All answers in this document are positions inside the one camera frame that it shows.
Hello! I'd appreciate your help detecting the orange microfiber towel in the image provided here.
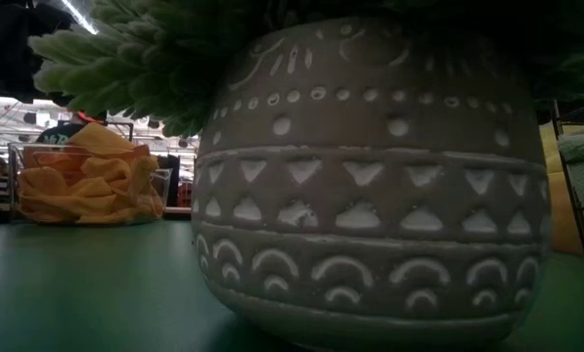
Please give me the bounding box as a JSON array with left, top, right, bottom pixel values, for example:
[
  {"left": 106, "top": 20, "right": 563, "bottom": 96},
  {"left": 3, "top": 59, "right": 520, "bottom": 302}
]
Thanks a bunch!
[
  {"left": 21, "top": 121, "right": 151, "bottom": 170},
  {"left": 16, "top": 154, "right": 166, "bottom": 226}
]

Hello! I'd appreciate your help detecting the grey patterned ceramic pot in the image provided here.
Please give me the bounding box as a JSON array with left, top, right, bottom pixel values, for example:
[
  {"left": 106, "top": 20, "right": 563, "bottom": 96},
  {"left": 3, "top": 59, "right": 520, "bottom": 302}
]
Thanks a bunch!
[{"left": 191, "top": 17, "right": 553, "bottom": 352}]

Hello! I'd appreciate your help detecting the clear plastic bin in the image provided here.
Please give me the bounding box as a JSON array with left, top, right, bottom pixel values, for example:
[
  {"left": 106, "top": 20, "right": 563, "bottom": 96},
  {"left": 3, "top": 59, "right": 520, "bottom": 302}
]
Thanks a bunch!
[{"left": 6, "top": 140, "right": 174, "bottom": 227}]

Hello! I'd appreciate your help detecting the grey-green artificial succulent plant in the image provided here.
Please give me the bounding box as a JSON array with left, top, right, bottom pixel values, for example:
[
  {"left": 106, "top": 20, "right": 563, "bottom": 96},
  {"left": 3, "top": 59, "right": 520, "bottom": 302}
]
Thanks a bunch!
[{"left": 28, "top": 0, "right": 584, "bottom": 138}]

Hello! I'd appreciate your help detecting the yellow plastic bin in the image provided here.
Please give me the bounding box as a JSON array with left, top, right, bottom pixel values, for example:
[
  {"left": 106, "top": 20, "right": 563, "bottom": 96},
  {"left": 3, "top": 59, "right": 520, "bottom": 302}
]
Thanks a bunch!
[{"left": 539, "top": 121, "right": 584, "bottom": 256}]

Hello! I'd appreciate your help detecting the copper wire rectangular basket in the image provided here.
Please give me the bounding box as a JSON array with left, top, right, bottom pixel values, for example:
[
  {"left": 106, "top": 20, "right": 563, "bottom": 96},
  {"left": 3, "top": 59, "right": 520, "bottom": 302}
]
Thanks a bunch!
[{"left": 548, "top": 94, "right": 584, "bottom": 274}]

